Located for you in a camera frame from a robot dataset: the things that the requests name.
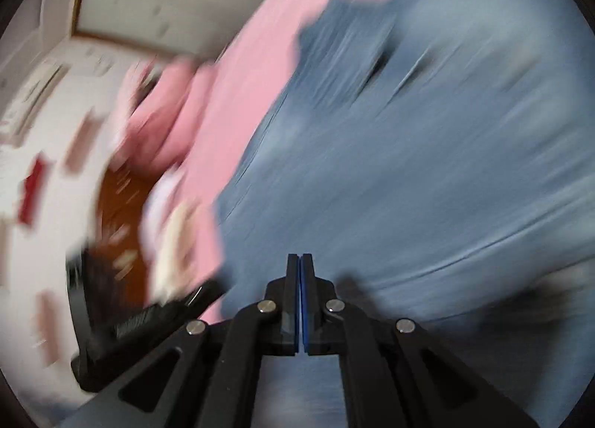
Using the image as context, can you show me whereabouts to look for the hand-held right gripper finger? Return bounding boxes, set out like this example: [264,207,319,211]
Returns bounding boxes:
[60,253,303,428]
[300,253,541,428]

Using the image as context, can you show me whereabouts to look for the blue denim jeans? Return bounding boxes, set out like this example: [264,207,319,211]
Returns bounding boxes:
[60,0,595,428]

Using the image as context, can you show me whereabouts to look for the cream cloth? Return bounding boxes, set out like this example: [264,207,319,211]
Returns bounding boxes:
[153,202,210,303]

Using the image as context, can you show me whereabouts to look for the white cloth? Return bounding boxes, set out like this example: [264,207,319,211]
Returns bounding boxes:
[139,170,187,271]

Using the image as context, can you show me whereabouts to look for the crumpled pink cloth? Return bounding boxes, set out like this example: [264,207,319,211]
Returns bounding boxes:
[114,58,221,180]

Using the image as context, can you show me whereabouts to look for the pink bed sheet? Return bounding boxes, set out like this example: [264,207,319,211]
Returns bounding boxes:
[177,0,542,326]

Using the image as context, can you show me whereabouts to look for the red wall sticker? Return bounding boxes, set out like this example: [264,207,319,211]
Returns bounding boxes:
[17,154,53,226]

